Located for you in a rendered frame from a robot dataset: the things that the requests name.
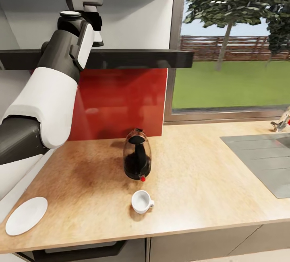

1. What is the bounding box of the bottle of coffee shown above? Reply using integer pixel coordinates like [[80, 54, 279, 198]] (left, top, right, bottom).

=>
[[66, 0, 103, 47]]

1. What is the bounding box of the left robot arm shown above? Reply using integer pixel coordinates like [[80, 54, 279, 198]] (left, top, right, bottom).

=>
[[0, 0, 103, 201]]

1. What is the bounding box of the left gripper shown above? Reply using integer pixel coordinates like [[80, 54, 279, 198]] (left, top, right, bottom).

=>
[[78, 10, 102, 31]]

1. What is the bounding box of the saucer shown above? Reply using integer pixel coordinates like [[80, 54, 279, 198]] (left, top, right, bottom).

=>
[[5, 197, 48, 236]]

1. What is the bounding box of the electric kettle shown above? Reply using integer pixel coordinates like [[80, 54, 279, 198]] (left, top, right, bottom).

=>
[[123, 130, 151, 181]]

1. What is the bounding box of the coffee cup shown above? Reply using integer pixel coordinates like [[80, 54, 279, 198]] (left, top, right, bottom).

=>
[[131, 190, 154, 213]]

